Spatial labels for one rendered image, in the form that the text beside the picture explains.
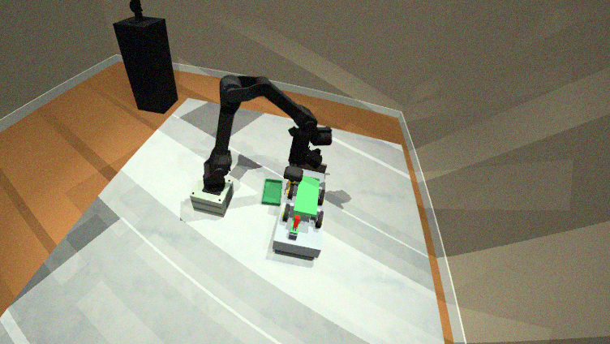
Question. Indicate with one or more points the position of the green tray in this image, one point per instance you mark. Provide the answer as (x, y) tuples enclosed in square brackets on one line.
[(272, 192), (268, 202)]

